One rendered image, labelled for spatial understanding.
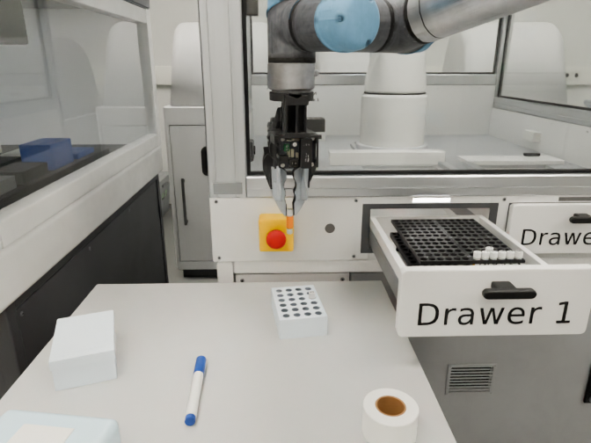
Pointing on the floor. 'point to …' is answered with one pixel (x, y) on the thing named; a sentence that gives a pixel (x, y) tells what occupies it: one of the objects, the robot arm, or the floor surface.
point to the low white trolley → (239, 366)
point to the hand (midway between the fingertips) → (288, 206)
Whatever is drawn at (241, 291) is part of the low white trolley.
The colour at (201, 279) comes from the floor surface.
